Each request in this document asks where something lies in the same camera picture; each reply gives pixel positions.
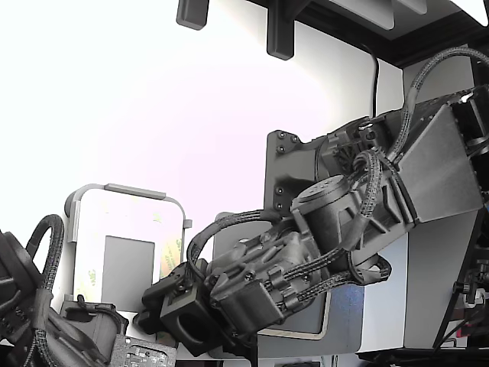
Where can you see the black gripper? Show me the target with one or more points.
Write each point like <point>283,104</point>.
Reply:
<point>252,290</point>

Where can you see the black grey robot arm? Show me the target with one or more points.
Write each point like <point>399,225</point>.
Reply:
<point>439,172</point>

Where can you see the white panel with grey window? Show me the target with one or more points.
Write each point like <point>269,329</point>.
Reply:
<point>130,267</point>

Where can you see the dark circuit board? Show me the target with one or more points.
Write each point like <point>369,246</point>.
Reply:
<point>141,351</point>

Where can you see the grey fixture stand with legs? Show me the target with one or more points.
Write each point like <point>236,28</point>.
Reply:
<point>114,187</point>

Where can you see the small black bracket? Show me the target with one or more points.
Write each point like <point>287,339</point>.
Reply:
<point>192,13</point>

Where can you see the tall black bracket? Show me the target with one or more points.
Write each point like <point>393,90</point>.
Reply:
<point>280,34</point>

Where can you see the black overhead frame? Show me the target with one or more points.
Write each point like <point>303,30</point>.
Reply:
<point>420,38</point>

